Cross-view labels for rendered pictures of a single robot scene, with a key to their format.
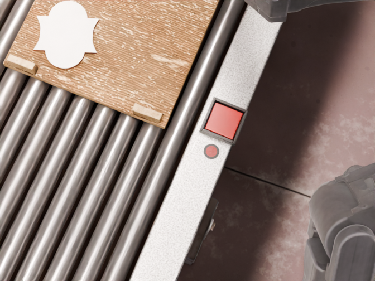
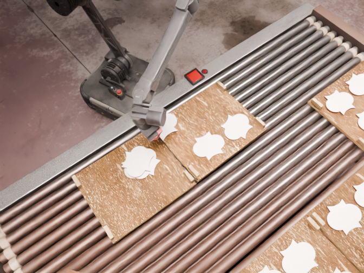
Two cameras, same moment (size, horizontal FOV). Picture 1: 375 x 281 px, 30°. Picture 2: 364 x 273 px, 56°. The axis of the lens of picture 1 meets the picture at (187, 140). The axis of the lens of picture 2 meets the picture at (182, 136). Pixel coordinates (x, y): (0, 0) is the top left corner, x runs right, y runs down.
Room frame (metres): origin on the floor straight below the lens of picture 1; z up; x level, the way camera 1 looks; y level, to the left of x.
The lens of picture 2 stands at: (1.29, 0.63, 2.29)
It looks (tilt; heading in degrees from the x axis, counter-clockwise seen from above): 61 degrees down; 223
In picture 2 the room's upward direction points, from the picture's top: 3 degrees counter-clockwise
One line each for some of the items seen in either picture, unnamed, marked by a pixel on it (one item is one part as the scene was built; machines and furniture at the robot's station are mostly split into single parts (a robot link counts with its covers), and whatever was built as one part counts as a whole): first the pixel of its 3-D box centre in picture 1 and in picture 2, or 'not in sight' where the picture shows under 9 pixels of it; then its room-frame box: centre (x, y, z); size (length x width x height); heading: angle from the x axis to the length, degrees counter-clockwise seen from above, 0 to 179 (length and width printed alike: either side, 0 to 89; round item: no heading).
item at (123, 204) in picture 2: not in sight; (133, 181); (1.03, 0.09, 0.93); 0.41 x 0.35 x 0.02; 166
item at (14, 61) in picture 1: (22, 63); (260, 122); (0.46, 0.35, 0.95); 0.06 x 0.02 x 0.03; 78
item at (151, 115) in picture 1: (147, 113); (221, 85); (0.40, 0.09, 0.95); 0.06 x 0.02 x 0.03; 78
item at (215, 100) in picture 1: (224, 121); (194, 76); (0.42, -0.07, 0.92); 0.08 x 0.08 x 0.02; 77
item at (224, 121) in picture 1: (224, 121); (194, 76); (0.42, -0.07, 0.92); 0.06 x 0.06 x 0.01; 77
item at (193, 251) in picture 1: (185, 226); not in sight; (0.22, -0.03, 0.77); 0.14 x 0.11 x 0.18; 167
